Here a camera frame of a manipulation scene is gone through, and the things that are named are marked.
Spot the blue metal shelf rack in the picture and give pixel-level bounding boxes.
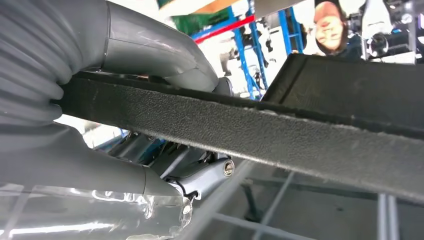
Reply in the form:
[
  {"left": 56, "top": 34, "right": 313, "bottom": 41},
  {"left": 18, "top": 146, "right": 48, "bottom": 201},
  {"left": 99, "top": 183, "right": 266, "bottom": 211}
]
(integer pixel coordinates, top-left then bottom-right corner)
[{"left": 190, "top": 6, "right": 306, "bottom": 101}]

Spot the stainless steel workbench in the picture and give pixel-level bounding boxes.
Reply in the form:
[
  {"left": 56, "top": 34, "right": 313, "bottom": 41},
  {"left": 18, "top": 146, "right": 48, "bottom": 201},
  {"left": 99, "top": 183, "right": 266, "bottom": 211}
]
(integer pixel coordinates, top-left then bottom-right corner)
[{"left": 175, "top": 158, "right": 424, "bottom": 240}]

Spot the red barrier belt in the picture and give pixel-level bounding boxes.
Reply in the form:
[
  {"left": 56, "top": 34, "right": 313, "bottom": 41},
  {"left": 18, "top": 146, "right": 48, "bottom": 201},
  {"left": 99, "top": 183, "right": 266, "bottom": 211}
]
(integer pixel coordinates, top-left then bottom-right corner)
[{"left": 193, "top": 14, "right": 257, "bottom": 45}]

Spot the person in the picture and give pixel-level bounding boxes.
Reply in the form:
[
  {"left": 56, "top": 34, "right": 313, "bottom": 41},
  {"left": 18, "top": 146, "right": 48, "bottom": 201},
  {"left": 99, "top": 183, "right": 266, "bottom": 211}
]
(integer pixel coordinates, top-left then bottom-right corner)
[{"left": 303, "top": 0, "right": 365, "bottom": 63}]

